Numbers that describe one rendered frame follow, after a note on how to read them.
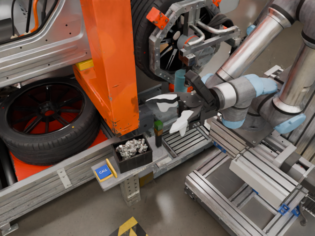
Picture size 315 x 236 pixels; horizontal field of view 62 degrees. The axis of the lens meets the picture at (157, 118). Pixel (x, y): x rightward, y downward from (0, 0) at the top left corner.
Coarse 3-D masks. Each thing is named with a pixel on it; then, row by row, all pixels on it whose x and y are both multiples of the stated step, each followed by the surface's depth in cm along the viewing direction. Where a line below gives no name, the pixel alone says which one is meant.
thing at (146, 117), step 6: (138, 102) 197; (144, 108) 191; (144, 114) 187; (150, 114) 189; (144, 120) 187; (150, 120) 191; (144, 126) 191; (150, 126) 195; (132, 132) 194; (138, 132) 193; (144, 132) 199
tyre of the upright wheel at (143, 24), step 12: (132, 0) 158; (144, 0) 151; (156, 0) 146; (168, 0) 146; (180, 0) 151; (132, 12) 156; (144, 12) 149; (132, 24) 156; (144, 24) 148; (144, 36) 152; (144, 48) 158; (144, 60) 164; (144, 72) 171
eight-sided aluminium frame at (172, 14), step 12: (192, 0) 150; (204, 0) 149; (168, 12) 146; (180, 12) 145; (216, 12) 160; (168, 24) 146; (156, 36) 148; (156, 48) 153; (216, 48) 182; (156, 60) 158; (156, 72) 164
